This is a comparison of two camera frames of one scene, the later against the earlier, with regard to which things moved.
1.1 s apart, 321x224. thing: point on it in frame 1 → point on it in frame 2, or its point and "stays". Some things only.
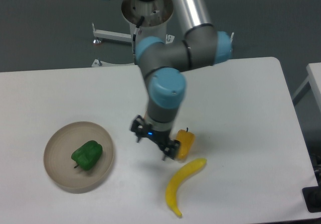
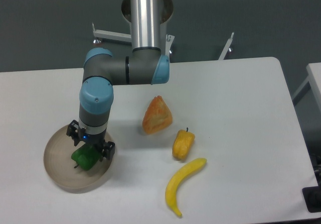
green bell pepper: x=88 y=155 stays
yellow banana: x=187 y=171 stays
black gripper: x=139 y=128 → x=97 y=140
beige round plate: x=60 y=168 stays
